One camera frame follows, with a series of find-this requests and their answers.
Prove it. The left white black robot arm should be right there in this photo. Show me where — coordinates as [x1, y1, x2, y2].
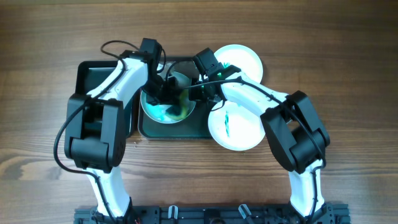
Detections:
[57, 47, 186, 223]

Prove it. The white plate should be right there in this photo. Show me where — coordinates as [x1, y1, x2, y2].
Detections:
[215, 44, 264, 83]
[141, 72, 196, 124]
[208, 101, 266, 151]

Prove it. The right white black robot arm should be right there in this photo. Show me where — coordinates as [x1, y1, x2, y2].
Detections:
[188, 65, 330, 223]

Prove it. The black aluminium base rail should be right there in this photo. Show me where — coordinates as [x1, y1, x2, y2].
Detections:
[73, 203, 351, 224]

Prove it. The yellow green sponge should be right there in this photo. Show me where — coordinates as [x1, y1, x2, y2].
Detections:
[165, 90, 190, 121]

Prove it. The small black water tray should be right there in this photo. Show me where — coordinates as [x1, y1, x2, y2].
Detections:
[75, 60, 139, 138]

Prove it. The large dark serving tray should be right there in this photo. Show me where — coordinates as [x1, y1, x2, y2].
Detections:
[137, 56, 216, 140]

